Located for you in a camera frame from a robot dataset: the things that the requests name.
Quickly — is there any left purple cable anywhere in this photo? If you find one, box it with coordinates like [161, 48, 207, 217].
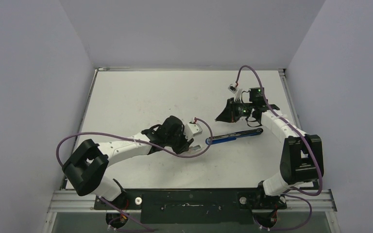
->
[56, 117, 214, 233]

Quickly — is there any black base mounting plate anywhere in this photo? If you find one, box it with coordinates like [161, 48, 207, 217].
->
[112, 187, 287, 224]

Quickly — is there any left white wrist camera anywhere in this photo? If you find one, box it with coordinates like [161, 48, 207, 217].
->
[184, 123, 203, 141]

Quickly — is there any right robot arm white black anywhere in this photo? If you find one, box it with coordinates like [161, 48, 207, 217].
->
[216, 85, 324, 208]

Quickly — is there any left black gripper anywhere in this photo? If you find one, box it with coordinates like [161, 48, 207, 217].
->
[166, 127, 194, 155]

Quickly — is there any aluminium frame rail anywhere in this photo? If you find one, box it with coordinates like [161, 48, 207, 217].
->
[48, 190, 337, 213]

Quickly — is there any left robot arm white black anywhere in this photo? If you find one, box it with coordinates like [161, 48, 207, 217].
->
[62, 116, 202, 209]

